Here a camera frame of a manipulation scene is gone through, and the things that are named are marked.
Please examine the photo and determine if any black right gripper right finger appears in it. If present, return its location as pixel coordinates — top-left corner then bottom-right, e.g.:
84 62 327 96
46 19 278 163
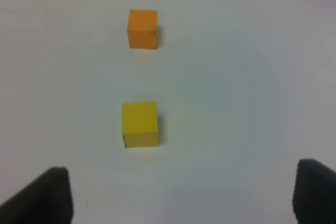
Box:
292 159 335 224

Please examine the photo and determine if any yellow wooden cube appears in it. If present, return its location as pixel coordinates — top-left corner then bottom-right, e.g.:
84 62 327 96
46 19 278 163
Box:
122 101 159 148

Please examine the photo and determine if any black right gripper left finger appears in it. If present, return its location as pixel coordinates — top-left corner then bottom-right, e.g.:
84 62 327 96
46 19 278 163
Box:
1 167 74 223

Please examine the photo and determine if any orange wooden cube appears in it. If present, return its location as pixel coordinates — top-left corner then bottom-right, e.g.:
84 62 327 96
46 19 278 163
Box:
127 9 158 49

